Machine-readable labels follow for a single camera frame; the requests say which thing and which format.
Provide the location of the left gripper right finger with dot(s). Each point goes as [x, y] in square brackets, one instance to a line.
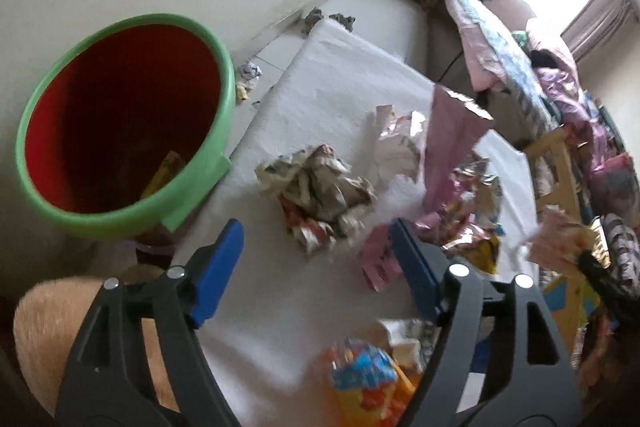
[529, 380]

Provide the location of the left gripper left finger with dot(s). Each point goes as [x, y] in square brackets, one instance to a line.
[179, 302]

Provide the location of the pink paper scrap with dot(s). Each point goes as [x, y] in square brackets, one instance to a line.
[559, 241]

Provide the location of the green red trash bin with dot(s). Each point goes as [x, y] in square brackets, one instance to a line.
[127, 131]

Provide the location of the small trash on floor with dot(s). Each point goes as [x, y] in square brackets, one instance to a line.
[247, 76]

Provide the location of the orange fuzzy cushion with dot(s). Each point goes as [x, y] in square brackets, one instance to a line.
[47, 321]

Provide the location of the yellow snack wrapper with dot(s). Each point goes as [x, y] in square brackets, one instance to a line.
[484, 254]

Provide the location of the blue orange snack bag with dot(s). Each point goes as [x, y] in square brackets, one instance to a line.
[368, 385]

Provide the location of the colourful foil wrapper pile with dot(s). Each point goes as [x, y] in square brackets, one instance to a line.
[472, 212]

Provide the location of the yellow wooden chair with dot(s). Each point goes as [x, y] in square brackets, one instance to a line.
[563, 191]

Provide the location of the pink snack bag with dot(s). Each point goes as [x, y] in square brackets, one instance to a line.
[455, 125]

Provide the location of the crumpled newspaper wrapper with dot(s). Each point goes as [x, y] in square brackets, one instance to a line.
[322, 201]

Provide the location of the crumpled silver pink wrapper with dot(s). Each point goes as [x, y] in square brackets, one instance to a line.
[400, 143]

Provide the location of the bed with patterned quilt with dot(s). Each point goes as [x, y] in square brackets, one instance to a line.
[541, 78]

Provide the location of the grey shoe left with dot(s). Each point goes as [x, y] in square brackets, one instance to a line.
[312, 19]

